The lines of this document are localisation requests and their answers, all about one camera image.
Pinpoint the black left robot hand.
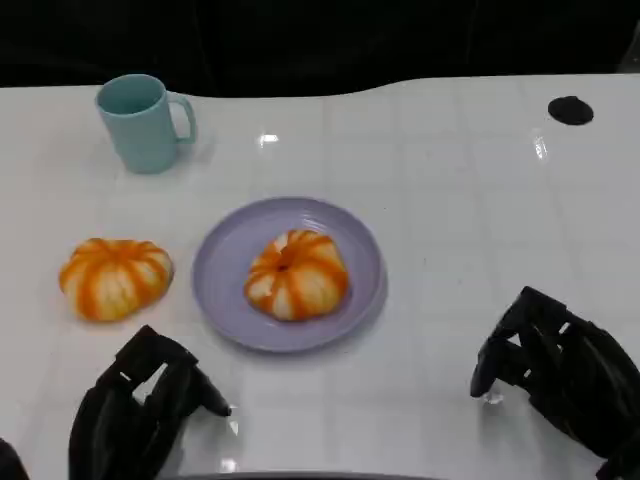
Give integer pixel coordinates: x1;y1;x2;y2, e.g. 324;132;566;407
68;324;234;480

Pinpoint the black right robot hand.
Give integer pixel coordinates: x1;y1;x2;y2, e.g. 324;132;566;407
469;285;640;459

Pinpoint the orange white toy bread roll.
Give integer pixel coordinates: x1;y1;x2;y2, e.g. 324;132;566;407
243;228;351;322
58;237;175;322

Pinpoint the lilac plate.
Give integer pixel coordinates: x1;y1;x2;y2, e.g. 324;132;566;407
192;196;389;354

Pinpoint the dark robot torso edge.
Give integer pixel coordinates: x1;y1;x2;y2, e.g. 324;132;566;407
174;470;441;480

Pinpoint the black round table grommet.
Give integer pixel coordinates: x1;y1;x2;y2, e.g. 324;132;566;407
547;94;595;126

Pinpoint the pale green mug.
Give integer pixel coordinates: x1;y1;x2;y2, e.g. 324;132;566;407
94;73;197;175

